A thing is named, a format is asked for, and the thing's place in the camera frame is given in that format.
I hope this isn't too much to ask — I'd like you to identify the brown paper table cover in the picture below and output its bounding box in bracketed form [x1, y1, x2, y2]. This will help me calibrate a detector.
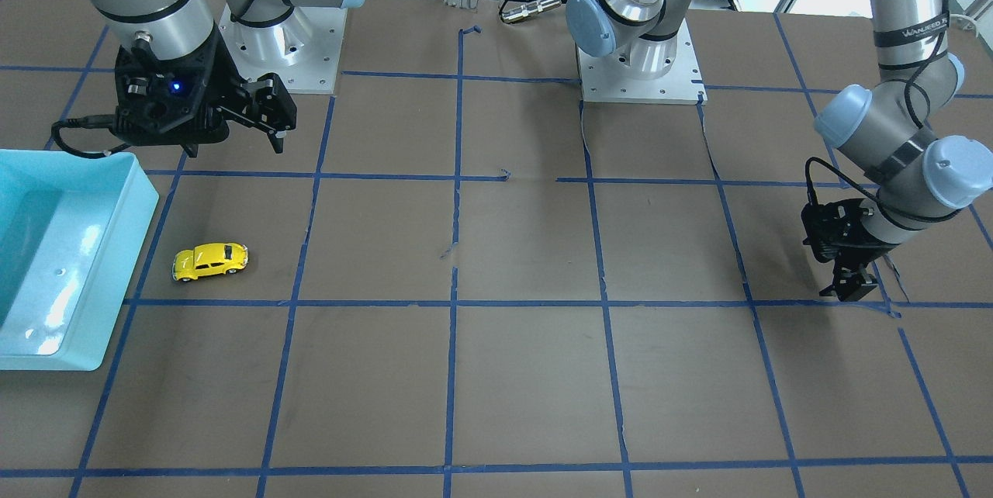
[2, 0, 992, 497]

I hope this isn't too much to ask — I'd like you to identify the light blue plastic bin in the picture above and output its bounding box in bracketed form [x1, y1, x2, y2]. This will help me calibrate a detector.
[1, 149, 158, 371]

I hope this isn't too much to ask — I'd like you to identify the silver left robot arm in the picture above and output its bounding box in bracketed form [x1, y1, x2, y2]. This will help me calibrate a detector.
[506, 10, 874, 307]

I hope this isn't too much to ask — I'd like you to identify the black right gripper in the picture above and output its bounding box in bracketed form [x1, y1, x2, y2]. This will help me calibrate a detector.
[109, 25, 298, 158]

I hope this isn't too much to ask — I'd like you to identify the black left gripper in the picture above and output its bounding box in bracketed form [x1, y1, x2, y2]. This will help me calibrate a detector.
[801, 199, 897, 303]

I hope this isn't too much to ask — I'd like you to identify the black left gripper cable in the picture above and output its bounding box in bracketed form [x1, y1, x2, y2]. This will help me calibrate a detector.
[804, 157, 963, 223]

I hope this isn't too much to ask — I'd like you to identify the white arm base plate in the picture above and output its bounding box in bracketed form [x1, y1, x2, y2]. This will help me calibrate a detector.
[576, 21, 708, 105]
[219, 8, 348, 95]

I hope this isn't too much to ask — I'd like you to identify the yellow toy beetle car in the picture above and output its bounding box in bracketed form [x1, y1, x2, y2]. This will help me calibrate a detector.
[171, 241, 249, 282]

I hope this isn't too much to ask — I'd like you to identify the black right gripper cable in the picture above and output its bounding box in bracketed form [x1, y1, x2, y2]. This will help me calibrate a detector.
[50, 116, 133, 161]

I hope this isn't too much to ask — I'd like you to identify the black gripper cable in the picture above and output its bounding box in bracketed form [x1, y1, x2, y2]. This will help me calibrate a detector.
[50, 116, 133, 161]
[804, 157, 963, 223]

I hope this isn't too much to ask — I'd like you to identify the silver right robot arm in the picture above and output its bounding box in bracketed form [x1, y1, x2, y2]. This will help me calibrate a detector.
[52, 0, 365, 159]

